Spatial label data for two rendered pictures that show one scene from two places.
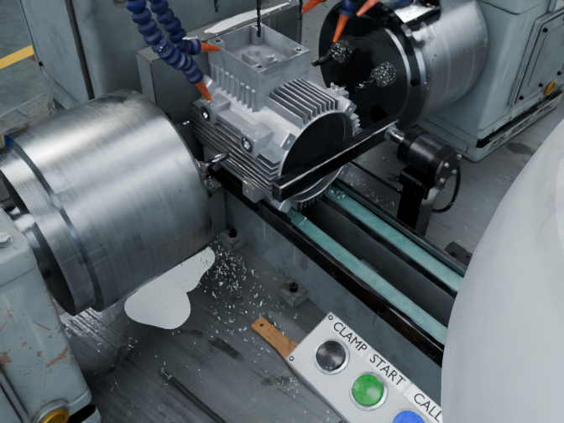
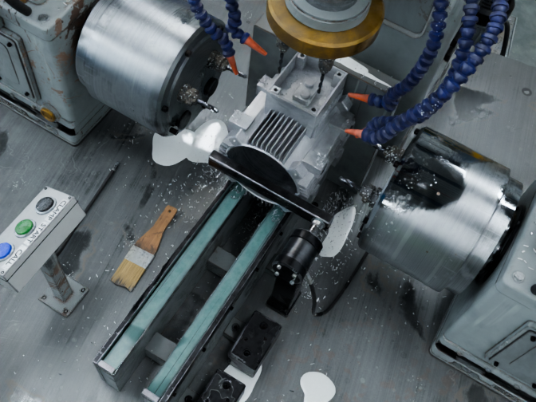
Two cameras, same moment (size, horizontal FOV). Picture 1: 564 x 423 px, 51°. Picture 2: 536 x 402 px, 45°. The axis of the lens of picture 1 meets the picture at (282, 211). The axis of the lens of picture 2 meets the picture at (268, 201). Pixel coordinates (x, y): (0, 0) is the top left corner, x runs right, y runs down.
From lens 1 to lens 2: 89 cm
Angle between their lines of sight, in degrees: 40
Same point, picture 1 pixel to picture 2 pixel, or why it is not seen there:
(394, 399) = (19, 242)
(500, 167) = (435, 379)
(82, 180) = (111, 33)
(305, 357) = (46, 194)
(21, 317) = (41, 55)
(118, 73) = not seen: hidden behind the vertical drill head
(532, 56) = (514, 344)
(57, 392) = (56, 105)
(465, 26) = (447, 240)
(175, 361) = (128, 170)
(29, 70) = not seen: outside the picture
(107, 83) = not seen: hidden behind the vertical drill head
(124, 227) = (107, 72)
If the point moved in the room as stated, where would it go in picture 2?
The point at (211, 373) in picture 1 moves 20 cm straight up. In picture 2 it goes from (124, 192) to (115, 139)
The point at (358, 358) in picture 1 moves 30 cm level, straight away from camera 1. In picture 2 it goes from (44, 218) to (229, 218)
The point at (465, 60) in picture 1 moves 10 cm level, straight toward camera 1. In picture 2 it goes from (423, 259) to (364, 255)
